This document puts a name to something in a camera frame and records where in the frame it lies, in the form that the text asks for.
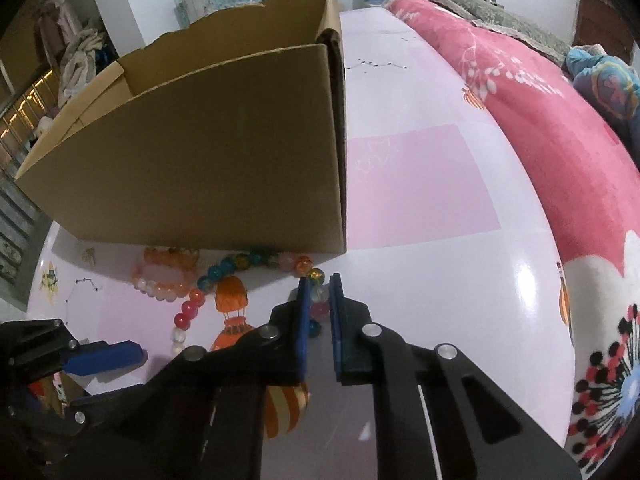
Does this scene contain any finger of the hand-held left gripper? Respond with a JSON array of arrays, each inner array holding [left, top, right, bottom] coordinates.
[[20, 390, 126, 441], [0, 319, 148, 386]]

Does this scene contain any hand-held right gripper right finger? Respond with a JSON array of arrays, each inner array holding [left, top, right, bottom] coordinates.
[[329, 273, 583, 480]]

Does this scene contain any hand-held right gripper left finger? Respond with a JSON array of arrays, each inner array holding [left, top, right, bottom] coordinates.
[[70, 276, 308, 480]]

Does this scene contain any multicolour glass bead bracelet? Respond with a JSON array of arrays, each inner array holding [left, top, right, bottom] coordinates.
[[171, 246, 332, 358]]

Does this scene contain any orange pink bead bracelet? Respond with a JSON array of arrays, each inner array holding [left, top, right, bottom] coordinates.
[[131, 247, 201, 302]]

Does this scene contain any brown cardboard box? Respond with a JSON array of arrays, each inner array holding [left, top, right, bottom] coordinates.
[[14, 0, 347, 256]]

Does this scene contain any metal railing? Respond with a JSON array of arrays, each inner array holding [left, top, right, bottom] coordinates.
[[0, 70, 56, 306]]

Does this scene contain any pink floral blanket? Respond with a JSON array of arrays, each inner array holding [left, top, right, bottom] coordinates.
[[382, 0, 640, 476]]

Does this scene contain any pile of clothes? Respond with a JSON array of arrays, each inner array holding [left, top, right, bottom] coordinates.
[[37, 0, 108, 106]]

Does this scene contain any grey fluffy blanket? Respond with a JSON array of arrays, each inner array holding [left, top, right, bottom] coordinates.
[[430, 0, 571, 61]]

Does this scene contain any blue cartoon print blanket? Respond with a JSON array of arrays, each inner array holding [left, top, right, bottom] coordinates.
[[565, 46, 640, 121]]

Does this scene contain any brown wooden door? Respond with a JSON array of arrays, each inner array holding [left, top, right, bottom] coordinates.
[[572, 0, 636, 61]]

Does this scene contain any thin black bead necklace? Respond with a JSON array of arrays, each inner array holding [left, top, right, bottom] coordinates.
[[345, 59, 408, 74], [65, 276, 102, 304]]

